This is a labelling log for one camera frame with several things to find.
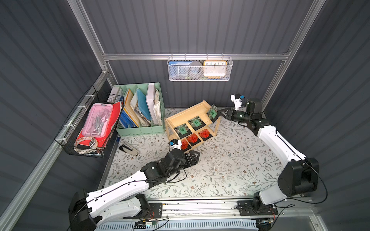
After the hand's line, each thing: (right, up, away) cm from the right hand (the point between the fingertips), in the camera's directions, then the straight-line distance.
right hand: (223, 110), depth 78 cm
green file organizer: (-60, +14, +18) cm, 64 cm away
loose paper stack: (-39, +4, +10) cm, 40 cm away
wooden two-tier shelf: (-12, +2, +13) cm, 18 cm away
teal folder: (-49, +5, +16) cm, 52 cm away
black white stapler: (-58, -25, +16) cm, 65 cm away
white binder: (-44, +8, +13) cm, 46 cm away
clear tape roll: (-63, -17, -12) cm, 67 cm away
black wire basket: (-71, -12, -17) cm, 74 cm away
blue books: (-61, -5, +18) cm, 64 cm away
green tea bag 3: (-5, 0, +3) cm, 6 cm away
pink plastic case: (-66, -6, -6) cm, 66 cm away
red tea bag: (-22, -22, +18) cm, 36 cm away
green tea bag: (-23, -10, +2) cm, 25 cm away
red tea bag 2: (-16, -18, +21) cm, 32 cm away
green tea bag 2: (-14, -7, +6) cm, 17 cm away
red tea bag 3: (-8, -14, +24) cm, 29 cm away
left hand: (-16, -23, -7) cm, 29 cm away
